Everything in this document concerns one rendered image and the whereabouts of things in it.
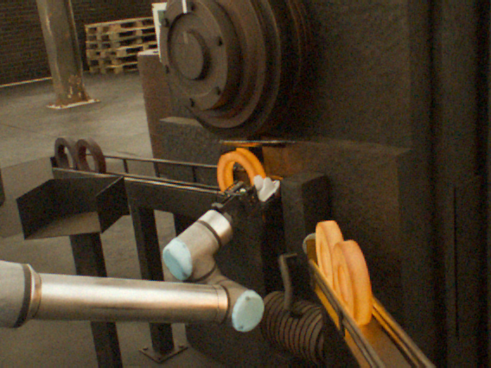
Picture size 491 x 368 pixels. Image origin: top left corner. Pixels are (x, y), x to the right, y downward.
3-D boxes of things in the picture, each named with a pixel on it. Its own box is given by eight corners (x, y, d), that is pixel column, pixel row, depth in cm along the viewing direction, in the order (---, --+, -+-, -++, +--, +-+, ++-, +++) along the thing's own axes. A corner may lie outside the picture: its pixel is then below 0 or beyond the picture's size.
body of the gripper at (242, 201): (258, 182, 160) (224, 210, 154) (268, 210, 164) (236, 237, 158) (238, 178, 166) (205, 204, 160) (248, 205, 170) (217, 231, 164)
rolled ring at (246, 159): (255, 155, 168) (264, 151, 170) (213, 146, 182) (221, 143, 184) (262, 219, 173) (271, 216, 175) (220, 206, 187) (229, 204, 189)
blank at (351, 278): (345, 231, 125) (328, 232, 125) (368, 252, 110) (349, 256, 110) (352, 305, 128) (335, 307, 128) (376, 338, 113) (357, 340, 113)
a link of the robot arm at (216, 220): (226, 252, 156) (202, 244, 163) (240, 240, 158) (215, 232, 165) (213, 224, 152) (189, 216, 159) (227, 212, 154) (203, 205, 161)
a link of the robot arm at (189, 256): (170, 278, 157) (152, 246, 152) (206, 248, 163) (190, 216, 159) (192, 287, 149) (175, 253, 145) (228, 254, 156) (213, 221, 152)
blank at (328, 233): (327, 212, 140) (312, 214, 140) (345, 231, 125) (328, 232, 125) (334, 279, 143) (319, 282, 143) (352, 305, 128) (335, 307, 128)
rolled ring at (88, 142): (92, 138, 236) (100, 136, 238) (69, 137, 250) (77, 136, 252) (103, 187, 241) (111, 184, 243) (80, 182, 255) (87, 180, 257)
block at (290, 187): (313, 251, 174) (307, 167, 167) (336, 258, 168) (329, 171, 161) (286, 265, 167) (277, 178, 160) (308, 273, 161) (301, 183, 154)
